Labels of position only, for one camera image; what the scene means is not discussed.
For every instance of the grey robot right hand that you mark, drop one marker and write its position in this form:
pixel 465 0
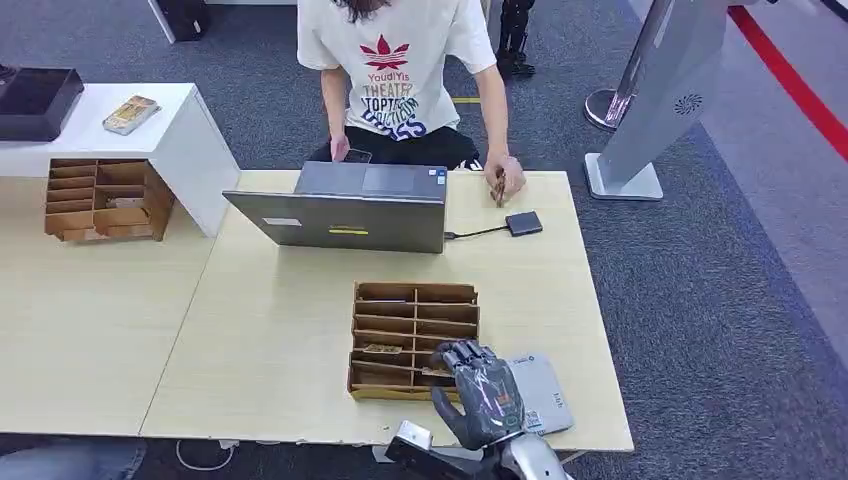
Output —
pixel 487 397

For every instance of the person's right hand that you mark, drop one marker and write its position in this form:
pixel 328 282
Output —
pixel 340 147

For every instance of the person's left hand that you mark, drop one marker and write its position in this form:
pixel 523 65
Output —
pixel 507 177

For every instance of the brown printed card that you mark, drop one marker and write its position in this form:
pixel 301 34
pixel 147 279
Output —
pixel 436 373
pixel 382 348

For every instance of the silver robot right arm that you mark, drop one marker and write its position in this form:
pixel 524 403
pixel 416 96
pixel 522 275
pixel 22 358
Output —
pixel 530 460

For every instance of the dark square usb adapter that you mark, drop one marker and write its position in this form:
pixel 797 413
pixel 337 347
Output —
pixel 524 223

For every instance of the grey flat tablet device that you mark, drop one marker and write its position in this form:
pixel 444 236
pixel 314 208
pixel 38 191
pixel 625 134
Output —
pixel 544 391

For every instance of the grey open laptop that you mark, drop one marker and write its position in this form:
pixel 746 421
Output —
pixel 358 212

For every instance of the yellow floor marker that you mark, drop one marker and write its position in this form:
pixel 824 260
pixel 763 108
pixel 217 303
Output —
pixel 467 100

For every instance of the wooden slotted card box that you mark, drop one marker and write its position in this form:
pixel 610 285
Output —
pixel 411 331

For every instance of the person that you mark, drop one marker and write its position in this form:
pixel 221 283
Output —
pixel 397 53

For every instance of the black robot legs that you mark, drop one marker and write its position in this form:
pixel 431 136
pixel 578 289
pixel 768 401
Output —
pixel 515 40

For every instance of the white desk riser shelf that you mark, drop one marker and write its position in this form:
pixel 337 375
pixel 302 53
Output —
pixel 179 132

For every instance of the grey kiosk stand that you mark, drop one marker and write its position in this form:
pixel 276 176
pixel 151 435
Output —
pixel 662 79

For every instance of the black cabinet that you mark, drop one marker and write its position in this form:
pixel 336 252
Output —
pixel 185 16

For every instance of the wrapped deck of cards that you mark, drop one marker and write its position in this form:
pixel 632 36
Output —
pixel 131 114

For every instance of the pale card pile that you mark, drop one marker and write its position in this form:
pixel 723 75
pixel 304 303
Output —
pixel 124 202

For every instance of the wooden box with wide compartments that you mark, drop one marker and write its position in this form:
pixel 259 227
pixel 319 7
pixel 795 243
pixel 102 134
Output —
pixel 109 199

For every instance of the black plastic tray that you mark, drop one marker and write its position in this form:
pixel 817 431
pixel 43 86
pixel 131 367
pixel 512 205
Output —
pixel 36 102

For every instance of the blue denim fabric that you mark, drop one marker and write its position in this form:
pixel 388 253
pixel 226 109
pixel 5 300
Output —
pixel 66 464

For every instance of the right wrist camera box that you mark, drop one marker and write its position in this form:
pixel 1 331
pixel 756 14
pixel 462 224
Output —
pixel 424 454

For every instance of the chrome stanchion post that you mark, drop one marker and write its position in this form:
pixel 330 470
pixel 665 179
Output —
pixel 616 99

